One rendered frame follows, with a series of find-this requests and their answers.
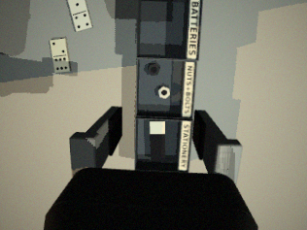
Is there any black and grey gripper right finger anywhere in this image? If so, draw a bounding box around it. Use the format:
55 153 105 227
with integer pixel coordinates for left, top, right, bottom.
192 110 243 185

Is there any black hex nut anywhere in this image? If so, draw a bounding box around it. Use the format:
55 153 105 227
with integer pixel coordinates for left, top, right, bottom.
148 64 160 76

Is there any white hex nut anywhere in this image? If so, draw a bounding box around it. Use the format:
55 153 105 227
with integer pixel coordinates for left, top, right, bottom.
158 86 170 98

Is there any black rack of three bins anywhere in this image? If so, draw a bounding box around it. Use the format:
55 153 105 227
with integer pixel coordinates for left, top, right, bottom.
134 0 203 173

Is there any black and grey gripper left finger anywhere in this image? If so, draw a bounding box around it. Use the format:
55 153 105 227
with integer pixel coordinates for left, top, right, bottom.
69 106 122 178

